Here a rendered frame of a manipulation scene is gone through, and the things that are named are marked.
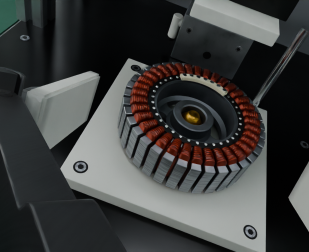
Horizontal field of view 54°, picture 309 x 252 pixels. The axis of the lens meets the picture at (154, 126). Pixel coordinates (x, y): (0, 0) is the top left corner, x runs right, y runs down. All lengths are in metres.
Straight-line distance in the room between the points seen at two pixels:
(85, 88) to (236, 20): 0.11
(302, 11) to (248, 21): 0.25
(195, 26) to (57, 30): 0.15
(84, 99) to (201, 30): 0.20
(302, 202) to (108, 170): 0.12
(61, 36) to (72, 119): 0.20
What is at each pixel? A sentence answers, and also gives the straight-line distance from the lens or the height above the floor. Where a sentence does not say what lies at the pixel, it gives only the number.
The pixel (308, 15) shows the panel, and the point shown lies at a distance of 0.47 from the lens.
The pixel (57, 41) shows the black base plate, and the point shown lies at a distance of 0.34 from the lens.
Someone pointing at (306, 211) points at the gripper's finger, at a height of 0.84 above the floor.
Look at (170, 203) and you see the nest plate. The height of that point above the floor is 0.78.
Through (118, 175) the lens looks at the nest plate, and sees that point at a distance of 0.22.
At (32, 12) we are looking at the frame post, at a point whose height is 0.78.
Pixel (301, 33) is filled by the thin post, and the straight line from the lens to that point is 0.28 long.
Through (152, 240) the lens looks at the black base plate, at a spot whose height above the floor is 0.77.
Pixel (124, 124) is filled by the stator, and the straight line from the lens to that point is 0.22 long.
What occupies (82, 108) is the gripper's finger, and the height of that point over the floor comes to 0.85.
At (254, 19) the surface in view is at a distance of 0.23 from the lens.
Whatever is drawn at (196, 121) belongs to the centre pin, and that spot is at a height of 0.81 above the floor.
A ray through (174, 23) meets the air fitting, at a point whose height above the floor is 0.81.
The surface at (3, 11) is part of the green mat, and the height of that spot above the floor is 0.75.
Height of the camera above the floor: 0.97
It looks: 46 degrees down
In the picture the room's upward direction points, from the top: 21 degrees clockwise
